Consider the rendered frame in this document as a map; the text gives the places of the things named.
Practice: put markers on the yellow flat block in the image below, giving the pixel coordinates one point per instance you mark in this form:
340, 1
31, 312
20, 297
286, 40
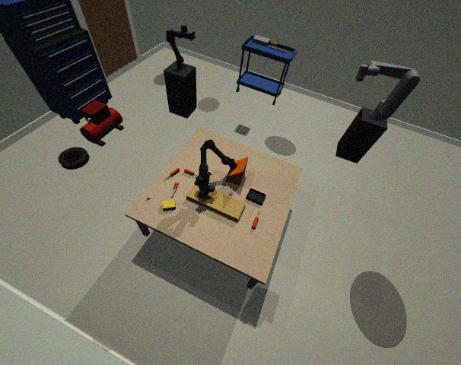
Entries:
168, 205

